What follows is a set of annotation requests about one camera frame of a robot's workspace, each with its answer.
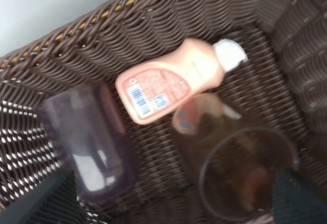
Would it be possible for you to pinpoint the translucent brown cup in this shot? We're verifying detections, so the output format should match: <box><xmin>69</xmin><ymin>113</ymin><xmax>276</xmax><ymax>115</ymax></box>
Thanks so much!
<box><xmin>171</xmin><ymin>93</ymin><xmax>299</xmax><ymax>221</ymax></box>

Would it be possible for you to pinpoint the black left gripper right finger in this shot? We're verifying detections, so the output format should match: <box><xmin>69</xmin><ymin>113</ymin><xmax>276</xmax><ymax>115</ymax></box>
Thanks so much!
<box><xmin>271</xmin><ymin>169</ymin><xmax>326</xmax><ymax>224</ymax></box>

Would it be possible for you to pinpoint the dark brown wicker basket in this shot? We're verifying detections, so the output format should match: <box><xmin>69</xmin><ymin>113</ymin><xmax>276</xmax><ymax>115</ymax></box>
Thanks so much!
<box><xmin>1</xmin><ymin>0</ymin><xmax>326</xmax><ymax>223</ymax></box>

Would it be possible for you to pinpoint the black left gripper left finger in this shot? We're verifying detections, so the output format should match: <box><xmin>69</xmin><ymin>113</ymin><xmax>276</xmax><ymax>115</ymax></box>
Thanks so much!
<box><xmin>1</xmin><ymin>171</ymin><xmax>79</xmax><ymax>223</ymax></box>

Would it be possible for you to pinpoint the translucent pink cup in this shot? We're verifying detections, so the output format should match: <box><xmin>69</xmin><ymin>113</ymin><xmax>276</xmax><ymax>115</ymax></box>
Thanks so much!
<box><xmin>37</xmin><ymin>82</ymin><xmax>139</xmax><ymax>203</ymax></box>

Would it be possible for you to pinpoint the pink bottle white cap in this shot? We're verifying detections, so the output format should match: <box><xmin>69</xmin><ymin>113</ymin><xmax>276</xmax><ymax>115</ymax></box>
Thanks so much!
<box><xmin>115</xmin><ymin>38</ymin><xmax>248</xmax><ymax>125</ymax></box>

